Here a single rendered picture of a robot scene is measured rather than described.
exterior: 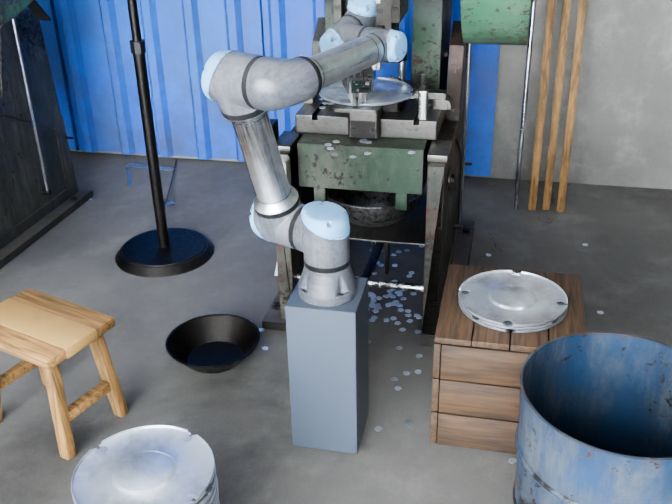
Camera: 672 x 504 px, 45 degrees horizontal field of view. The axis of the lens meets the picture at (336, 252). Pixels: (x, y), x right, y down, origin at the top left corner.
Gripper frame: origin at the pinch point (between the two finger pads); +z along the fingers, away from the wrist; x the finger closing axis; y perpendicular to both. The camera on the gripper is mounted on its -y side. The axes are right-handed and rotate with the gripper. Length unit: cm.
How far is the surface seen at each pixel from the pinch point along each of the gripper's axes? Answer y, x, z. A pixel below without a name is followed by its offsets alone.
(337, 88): -15.7, -4.2, 8.7
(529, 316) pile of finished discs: 68, 39, 17
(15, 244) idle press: -36, -132, 100
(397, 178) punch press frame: 11.2, 12.2, 22.3
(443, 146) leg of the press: 6.7, 26.2, 14.0
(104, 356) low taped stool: 59, -75, 38
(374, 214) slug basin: 8.5, 6.4, 41.8
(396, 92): -9.3, 13.4, 5.9
